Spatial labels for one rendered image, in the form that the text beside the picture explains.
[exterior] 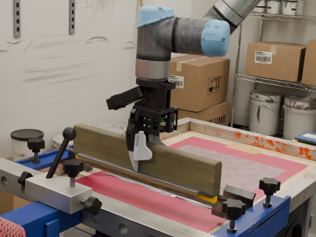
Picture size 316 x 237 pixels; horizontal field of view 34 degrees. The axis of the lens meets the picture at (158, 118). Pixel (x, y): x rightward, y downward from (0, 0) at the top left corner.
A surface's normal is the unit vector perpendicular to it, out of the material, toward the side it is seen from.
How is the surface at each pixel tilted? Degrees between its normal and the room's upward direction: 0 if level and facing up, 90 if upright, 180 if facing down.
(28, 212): 0
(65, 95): 90
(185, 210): 0
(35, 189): 90
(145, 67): 90
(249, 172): 0
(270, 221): 90
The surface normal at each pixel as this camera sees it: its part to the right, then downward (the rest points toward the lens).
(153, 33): -0.26, 0.22
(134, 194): 0.05, -0.97
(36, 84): 0.80, 0.19
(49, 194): -0.59, 0.18
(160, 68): 0.39, 0.25
